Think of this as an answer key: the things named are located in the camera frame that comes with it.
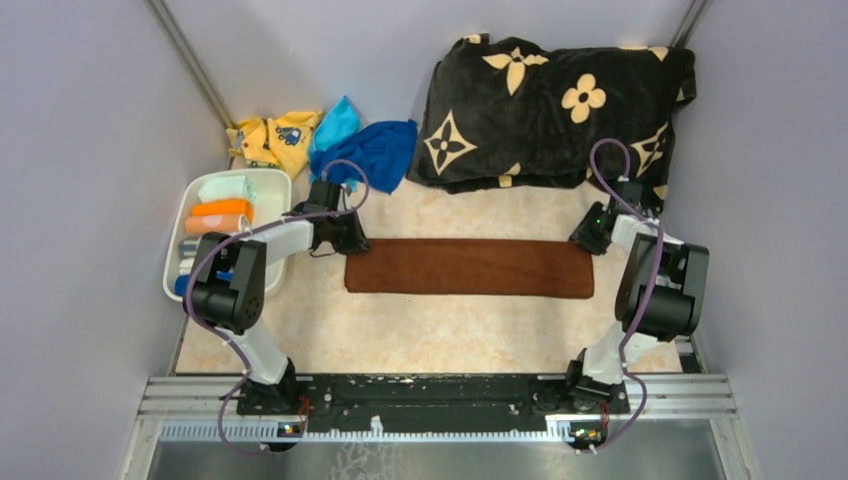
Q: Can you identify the brown towel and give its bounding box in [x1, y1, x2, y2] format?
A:
[344, 238, 595, 300]

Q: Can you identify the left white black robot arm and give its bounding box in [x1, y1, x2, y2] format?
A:
[183, 180, 370, 414]

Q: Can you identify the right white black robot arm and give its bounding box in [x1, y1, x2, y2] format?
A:
[563, 179, 710, 412]

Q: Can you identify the white plastic basket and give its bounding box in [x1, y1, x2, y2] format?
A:
[162, 169, 292, 302]

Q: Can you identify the dark blue towel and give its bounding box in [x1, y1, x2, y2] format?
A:
[310, 120, 418, 194]

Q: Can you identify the yellow printed cloth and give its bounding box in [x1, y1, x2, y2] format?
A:
[226, 110, 324, 179]

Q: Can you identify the light blue towel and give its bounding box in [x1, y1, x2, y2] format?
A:
[308, 96, 361, 157]

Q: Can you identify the salmon rolled towel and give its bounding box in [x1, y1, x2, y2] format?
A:
[184, 214, 250, 235]

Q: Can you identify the mint green rolled towel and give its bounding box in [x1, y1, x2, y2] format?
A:
[197, 175, 257, 203]

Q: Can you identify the black blanket with beige flowers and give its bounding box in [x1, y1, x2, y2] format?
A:
[406, 34, 697, 214]

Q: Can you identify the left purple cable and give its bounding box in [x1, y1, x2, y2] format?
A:
[182, 158, 372, 457]

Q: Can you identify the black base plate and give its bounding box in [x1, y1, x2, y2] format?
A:
[235, 374, 630, 434]

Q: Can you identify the aluminium frame rail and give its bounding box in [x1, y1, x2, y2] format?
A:
[120, 373, 758, 479]

